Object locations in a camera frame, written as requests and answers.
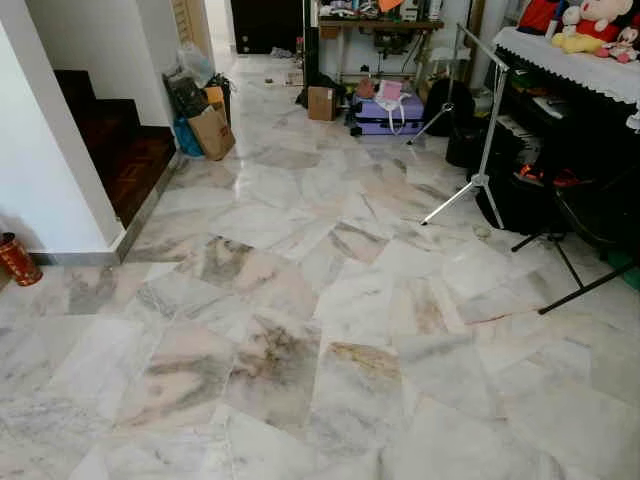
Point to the green plastic item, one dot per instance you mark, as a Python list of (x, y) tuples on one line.
[(629, 272)]

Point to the black folding stand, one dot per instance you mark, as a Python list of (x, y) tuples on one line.
[(572, 270)]

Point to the black piano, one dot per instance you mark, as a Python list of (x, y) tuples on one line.
[(580, 135)]

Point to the silver tripod stand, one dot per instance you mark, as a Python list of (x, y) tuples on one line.
[(487, 140)]

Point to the white lace cloth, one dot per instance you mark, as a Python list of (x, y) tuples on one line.
[(570, 66)]

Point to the small pink plush doll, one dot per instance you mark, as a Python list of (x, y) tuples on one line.
[(622, 44)]

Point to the yellow plush toy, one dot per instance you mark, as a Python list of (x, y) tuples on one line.
[(574, 42)]

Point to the red and white plush toy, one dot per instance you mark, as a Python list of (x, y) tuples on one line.
[(603, 14)]

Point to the black backpack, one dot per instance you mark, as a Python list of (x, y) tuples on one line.
[(447, 105)]

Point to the red cushion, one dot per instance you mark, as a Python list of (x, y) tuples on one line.
[(538, 14)]

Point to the pink and white bag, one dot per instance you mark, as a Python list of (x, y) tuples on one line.
[(390, 92)]

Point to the purple suitcase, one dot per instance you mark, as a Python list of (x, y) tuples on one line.
[(372, 116)]

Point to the wooden shelf table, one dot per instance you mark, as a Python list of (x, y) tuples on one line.
[(380, 23)]

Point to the small brown cardboard box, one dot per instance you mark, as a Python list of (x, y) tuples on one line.
[(321, 103)]

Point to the dark wooden cabinet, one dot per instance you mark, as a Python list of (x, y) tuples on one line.
[(265, 25)]

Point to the brown paper bag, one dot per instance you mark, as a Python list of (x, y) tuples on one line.
[(212, 133)]

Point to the blue plastic bag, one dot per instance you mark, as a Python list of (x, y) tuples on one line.
[(185, 138)]

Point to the clear plastic bag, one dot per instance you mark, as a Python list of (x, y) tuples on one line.
[(193, 64)]

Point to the light wooden louvre door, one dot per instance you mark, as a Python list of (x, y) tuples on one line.
[(190, 22)]

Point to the dark wooden staircase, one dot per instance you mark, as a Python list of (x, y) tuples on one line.
[(130, 160)]

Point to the red printed tin can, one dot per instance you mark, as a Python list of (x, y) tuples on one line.
[(17, 260)]

